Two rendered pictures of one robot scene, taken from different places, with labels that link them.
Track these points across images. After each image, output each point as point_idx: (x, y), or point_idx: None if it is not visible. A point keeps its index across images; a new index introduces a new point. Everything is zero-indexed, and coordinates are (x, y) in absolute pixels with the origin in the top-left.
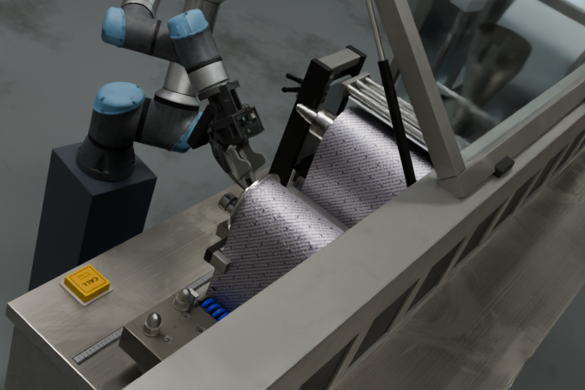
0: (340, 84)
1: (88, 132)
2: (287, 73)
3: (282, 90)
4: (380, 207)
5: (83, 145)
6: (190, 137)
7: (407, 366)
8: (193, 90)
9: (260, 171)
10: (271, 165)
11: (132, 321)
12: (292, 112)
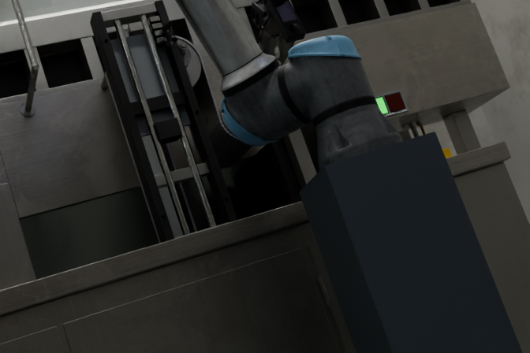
0: (167, 13)
1: (375, 101)
2: (169, 20)
3: (177, 39)
4: None
5: (388, 120)
6: (302, 27)
7: None
8: None
9: (136, 250)
10: (110, 258)
11: (400, 131)
12: (181, 57)
